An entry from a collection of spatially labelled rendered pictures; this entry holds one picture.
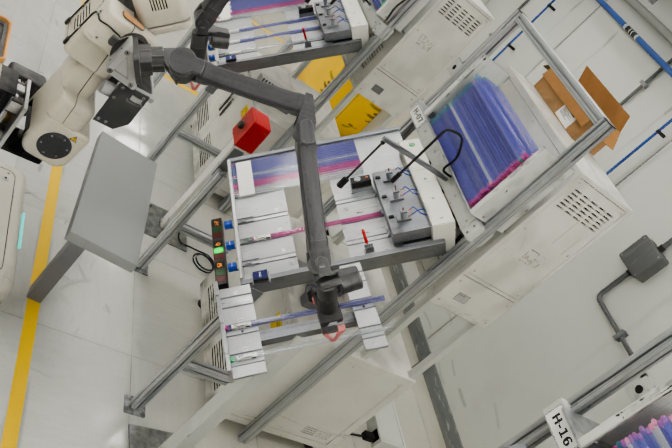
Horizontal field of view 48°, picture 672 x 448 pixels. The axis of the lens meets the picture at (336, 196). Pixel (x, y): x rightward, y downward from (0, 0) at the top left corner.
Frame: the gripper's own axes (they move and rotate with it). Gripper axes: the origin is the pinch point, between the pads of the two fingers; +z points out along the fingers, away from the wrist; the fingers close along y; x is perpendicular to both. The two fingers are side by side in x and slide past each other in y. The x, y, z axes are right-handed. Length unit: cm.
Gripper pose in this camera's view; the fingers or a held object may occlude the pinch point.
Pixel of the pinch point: (329, 326)
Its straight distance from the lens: 222.9
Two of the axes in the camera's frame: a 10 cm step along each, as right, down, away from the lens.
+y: -2.5, -6.6, 7.1
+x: -9.7, 1.9, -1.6
